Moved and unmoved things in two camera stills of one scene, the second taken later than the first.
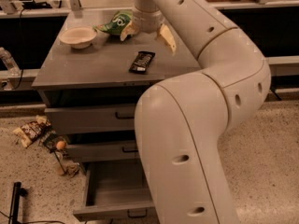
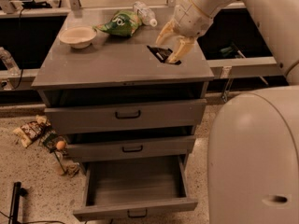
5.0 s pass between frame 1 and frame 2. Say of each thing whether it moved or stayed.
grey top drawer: stayed
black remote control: moved
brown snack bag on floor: stayed
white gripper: moved
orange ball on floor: stayed
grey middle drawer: stayed
